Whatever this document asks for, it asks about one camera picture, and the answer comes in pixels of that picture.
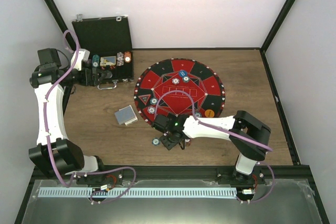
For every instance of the black aluminium frame post right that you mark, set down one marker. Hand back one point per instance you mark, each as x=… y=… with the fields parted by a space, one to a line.
x=288 y=4

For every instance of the black poker case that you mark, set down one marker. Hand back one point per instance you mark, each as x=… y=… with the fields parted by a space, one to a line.
x=106 y=37

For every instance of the green chip stack in case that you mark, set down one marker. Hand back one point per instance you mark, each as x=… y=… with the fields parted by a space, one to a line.
x=95 y=61

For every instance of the orange chips in case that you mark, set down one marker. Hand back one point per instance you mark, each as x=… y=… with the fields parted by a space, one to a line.
x=127 y=57

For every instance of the blue white chip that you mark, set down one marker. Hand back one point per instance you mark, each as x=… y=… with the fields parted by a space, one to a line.
x=151 y=109
x=175 y=81

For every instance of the green poker chip stack table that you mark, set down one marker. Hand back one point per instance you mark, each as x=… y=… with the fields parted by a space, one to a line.
x=155 y=141

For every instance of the clear dealer button in case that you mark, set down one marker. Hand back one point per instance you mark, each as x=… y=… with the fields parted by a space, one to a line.
x=106 y=75

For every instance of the blue white chips in case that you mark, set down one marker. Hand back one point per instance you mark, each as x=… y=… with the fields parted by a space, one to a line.
x=120 y=59

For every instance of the metal sheet front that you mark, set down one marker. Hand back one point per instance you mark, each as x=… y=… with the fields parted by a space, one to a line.
x=284 y=201

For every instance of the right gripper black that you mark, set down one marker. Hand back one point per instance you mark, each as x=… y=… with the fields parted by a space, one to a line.
x=168 y=145

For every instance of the triangular all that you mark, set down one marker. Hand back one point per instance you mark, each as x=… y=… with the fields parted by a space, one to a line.
x=145 y=99

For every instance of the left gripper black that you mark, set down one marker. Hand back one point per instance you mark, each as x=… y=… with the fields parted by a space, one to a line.
x=93 y=82

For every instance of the silver case handle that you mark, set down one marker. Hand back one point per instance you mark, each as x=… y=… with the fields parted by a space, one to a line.
x=107 y=86

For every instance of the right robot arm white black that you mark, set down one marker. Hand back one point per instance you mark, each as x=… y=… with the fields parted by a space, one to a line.
x=249 y=135

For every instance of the light blue slotted cable duct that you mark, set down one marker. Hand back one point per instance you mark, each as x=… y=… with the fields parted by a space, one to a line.
x=77 y=192

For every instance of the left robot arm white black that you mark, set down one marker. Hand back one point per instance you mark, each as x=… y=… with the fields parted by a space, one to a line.
x=55 y=154

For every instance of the brown poker chip stack table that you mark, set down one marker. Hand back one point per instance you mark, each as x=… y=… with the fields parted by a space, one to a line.
x=187 y=142

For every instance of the black aluminium frame post left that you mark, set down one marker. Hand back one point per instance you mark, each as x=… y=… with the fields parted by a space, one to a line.
x=52 y=9

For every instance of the round red black poker mat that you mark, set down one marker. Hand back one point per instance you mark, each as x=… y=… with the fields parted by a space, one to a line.
x=204 y=90

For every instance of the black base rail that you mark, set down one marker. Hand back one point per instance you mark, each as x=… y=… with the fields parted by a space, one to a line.
x=224 y=175

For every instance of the blue small blind button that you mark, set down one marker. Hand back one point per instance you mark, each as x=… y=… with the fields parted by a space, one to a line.
x=182 y=73

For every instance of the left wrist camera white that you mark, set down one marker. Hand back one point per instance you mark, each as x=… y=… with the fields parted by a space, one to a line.
x=83 y=55

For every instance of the card deck in case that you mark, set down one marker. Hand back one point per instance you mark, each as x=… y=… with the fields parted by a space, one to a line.
x=108 y=61

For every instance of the white card box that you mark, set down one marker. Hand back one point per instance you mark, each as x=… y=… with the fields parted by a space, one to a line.
x=131 y=121

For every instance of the orange round button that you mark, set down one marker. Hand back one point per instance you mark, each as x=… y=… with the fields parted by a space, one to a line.
x=209 y=113

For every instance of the black aluminium frame post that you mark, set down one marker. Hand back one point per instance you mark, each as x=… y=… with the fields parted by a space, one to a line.
x=288 y=4
x=52 y=9

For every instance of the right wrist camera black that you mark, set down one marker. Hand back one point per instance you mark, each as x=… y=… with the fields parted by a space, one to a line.
x=163 y=123

